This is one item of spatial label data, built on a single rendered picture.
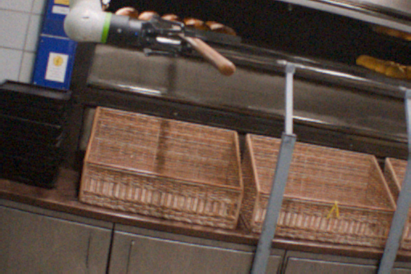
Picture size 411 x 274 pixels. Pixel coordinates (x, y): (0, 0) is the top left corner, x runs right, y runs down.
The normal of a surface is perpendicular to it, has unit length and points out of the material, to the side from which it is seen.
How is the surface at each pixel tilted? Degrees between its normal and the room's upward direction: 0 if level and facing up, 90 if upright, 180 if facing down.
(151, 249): 90
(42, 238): 90
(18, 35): 90
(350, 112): 70
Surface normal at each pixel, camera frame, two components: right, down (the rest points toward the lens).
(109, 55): 0.14, -0.19
